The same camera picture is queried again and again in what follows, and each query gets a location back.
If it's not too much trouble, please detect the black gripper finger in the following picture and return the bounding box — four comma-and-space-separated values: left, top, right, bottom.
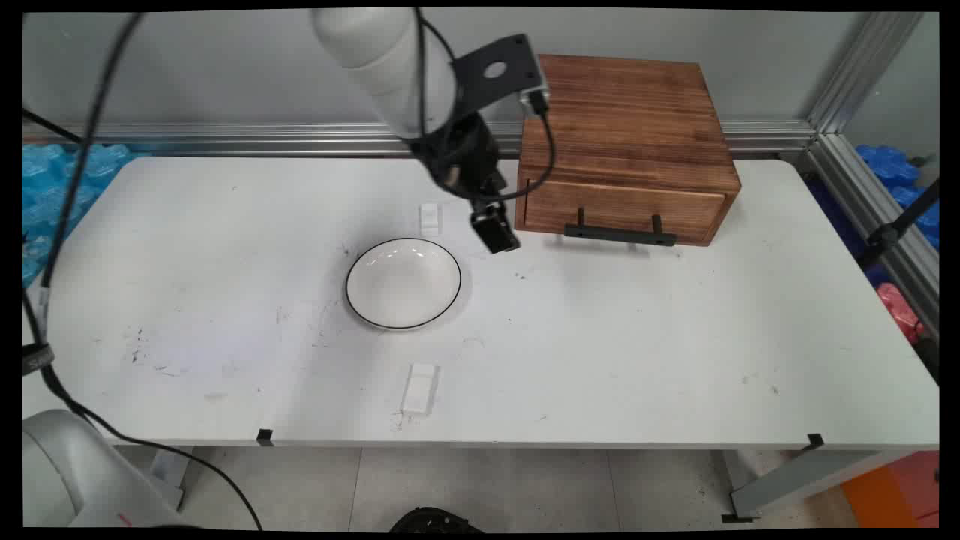
470, 202, 521, 254

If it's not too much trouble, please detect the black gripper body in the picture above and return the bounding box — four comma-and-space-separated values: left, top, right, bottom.
409, 112, 509, 202

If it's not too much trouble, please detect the black bar drawer handle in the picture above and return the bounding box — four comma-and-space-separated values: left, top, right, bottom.
562, 208, 678, 248

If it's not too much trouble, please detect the brown wooden drawer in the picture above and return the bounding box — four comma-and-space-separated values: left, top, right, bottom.
523, 178, 727, 245

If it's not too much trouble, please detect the white bowl with black rim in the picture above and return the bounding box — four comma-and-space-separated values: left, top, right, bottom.
345, 237, 463, 332

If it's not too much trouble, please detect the brown wooden cabinet box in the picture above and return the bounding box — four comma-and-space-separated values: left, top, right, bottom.
514, 52, 743, 248

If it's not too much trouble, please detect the large white block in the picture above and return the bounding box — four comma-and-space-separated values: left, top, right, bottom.
400, 363, 441, 417

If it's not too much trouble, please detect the black round floor object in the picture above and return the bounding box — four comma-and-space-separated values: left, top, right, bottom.
390, 507, 485, 533

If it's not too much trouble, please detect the blue bubble wrap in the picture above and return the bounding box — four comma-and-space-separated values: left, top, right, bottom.
22, 142, 151, 290
855, 144, 940, 250

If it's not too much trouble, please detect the black stand pole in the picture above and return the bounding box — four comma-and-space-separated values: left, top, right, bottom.
859, 180, 940, 269

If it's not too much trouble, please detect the grey metal table leg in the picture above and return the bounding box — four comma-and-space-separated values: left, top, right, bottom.
721, 448, 920, 524

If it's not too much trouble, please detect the red plastic bag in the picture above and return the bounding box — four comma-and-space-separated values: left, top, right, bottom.
876, 283, 928, 344

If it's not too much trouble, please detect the orange box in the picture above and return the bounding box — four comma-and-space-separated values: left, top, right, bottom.
840, 450, 940, 530

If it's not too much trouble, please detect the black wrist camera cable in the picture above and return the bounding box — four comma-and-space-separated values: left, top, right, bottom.
480, 90, 557, 203

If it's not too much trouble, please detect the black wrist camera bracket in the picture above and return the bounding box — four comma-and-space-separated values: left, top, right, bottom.
451, 34, 546, 118

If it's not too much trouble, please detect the horizontal aluminium frame rail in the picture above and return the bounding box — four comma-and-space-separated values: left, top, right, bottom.
22, 120, 818, 160

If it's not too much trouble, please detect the slanted aluminium frame rail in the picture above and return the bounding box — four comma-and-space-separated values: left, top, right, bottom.
806, 133, 940, 340

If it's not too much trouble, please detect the long black robot cable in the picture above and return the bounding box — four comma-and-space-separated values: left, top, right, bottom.
22, 11, 265, 530

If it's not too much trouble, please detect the upright aluminium frame post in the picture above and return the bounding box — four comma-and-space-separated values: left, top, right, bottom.
806, 11, 928, 136

